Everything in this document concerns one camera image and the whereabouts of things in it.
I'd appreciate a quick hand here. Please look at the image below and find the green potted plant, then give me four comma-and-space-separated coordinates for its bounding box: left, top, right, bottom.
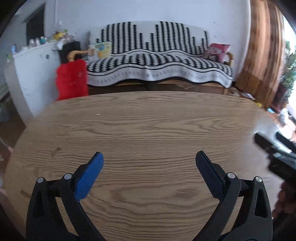
278, 40, 296, 93

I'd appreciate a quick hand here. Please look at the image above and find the brown patterned curtain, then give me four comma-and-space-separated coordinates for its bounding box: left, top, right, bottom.
236, 1, 285, 108

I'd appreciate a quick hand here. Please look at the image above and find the colourful picture book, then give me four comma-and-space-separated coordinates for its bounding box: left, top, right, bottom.
88, 42, 112, 60

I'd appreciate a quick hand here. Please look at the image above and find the pink cartoon pillow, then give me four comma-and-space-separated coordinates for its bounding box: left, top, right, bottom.
203, 43, 231, 63

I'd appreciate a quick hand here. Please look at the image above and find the white cabinet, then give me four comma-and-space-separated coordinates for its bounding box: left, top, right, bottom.
4, 42, 61, 124

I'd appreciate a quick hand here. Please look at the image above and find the black white striped sofa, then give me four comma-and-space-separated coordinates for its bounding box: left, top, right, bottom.
87, 21, 233, 89

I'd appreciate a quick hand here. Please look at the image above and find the right hand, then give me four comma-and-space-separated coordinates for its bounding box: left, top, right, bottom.
272, 182, 296, 218

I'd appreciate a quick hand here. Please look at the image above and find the red plastic bag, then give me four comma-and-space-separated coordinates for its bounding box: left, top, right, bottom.
56, 59, 89, 100

